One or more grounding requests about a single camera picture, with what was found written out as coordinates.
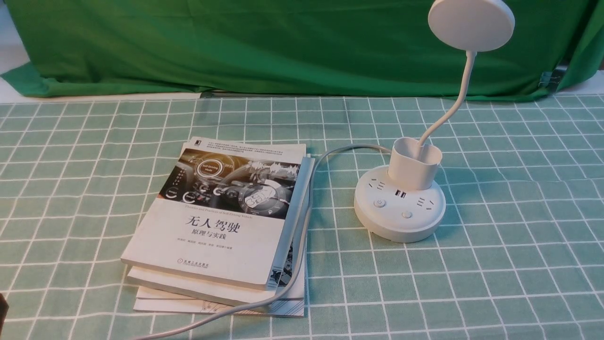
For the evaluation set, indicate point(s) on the top book self-driving cover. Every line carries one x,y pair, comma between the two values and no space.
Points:
212,222

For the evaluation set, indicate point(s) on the green checkered tablecloth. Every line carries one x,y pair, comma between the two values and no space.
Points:
519,254

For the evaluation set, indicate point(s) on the dark object at left edge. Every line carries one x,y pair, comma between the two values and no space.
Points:
4,307

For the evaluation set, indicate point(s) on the green backdrop cloth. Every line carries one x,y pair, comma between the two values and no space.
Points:
319,47

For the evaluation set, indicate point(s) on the middle white book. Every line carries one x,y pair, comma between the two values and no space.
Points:
292,226

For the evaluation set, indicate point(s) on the white book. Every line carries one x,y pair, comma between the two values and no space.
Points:
160,292
292,226

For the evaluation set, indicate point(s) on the bottom white book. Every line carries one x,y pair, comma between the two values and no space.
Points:
160,292

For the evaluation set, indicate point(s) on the white desk lamp with sockets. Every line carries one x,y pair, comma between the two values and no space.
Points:
401,201

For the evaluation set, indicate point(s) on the metal clip on backdrop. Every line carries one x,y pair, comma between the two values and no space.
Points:
551,80

